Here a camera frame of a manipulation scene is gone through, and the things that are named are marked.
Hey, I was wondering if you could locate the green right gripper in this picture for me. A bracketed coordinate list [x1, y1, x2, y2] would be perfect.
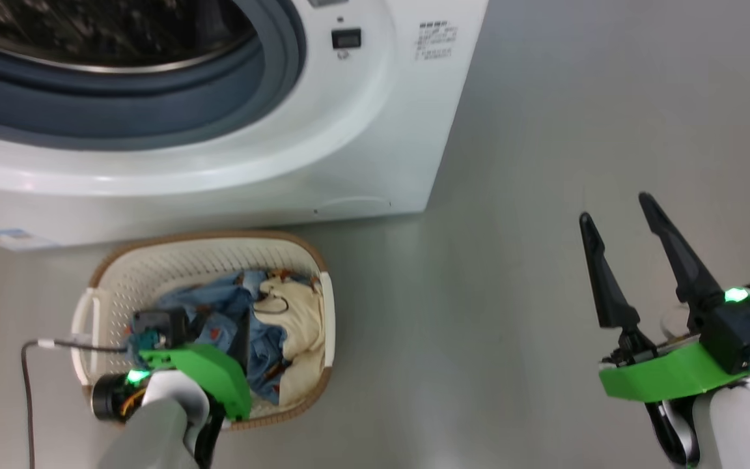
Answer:
[580, 192, 750, 401]

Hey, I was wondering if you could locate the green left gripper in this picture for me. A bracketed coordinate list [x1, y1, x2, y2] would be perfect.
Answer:
[92, 311, 252, 421]

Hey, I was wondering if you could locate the blue patterned garment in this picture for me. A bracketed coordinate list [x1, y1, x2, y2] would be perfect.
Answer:
[154, 270, 298, 405]

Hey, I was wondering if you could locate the cream garment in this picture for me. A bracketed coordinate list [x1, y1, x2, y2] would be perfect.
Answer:
[251, 277, 327, 408]

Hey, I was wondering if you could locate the cream perforated laundry basket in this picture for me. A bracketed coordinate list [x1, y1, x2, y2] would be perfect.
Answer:
[72, 229, 337, 431]

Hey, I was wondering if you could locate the white front-load washing machine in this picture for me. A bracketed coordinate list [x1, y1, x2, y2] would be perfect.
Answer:
[0, 0, 490, 252]

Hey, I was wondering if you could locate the grey rubber door gasket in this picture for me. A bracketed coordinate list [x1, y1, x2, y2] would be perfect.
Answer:
[0, 0, 307, 152]

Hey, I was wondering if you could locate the round white filter cover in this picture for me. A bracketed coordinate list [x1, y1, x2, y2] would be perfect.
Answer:
[313, 195, 393, 216]

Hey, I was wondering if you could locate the blue energy label sticker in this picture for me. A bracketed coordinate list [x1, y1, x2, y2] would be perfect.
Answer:
[0, 228, 58, 252]

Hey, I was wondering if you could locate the printed warning text label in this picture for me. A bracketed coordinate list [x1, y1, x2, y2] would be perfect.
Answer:
[416, 21, 459, 61]

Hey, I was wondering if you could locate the perforated steel washer drum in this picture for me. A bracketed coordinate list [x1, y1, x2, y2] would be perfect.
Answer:
[0, 0, 258, 72]

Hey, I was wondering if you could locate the teal cable connector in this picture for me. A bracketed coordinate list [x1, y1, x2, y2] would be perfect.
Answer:
[129, 329, 167, 356]

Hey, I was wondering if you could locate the flat ribbon cable loop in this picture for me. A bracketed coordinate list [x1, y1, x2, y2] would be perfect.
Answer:
[645, 399, 701, 468]

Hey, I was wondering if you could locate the thin black cable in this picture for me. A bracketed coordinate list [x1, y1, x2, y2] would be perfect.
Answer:
[21, 339, 130, 469]

